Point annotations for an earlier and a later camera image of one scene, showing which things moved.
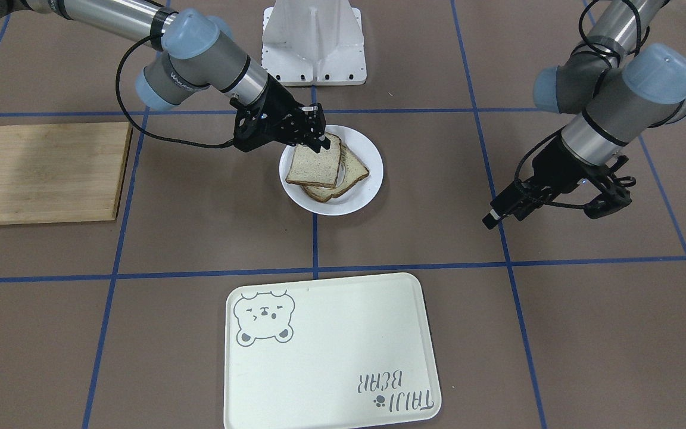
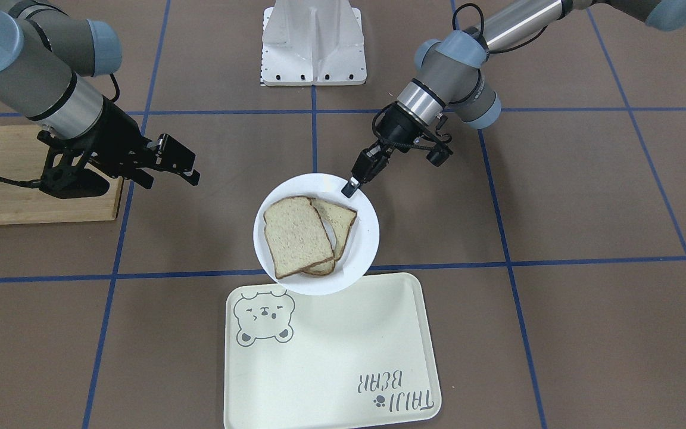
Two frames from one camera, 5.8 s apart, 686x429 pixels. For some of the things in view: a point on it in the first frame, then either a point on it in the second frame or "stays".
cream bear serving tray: [326, 354] stays
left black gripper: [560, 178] → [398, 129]
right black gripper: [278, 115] → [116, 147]
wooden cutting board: [45, 173] stays
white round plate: [355, 198] → [359, 251]
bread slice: [309, 167] → [296, 238]
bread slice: [351, 171] → [343, 218]
